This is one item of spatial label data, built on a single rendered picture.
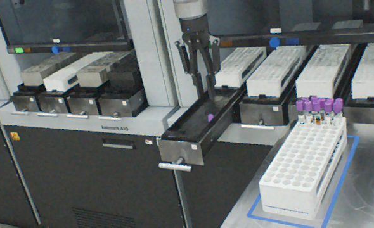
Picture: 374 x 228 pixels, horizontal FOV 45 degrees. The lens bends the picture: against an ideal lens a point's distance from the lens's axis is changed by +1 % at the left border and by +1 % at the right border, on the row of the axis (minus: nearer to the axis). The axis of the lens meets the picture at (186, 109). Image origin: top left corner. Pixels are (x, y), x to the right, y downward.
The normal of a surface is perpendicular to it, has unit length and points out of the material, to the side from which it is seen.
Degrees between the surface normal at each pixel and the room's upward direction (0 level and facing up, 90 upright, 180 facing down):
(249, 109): 90
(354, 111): 90
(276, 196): 90
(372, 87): 90
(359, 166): 0
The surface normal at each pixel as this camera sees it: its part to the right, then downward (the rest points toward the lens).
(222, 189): -0.44, 0.44
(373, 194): -0.18, -0.90
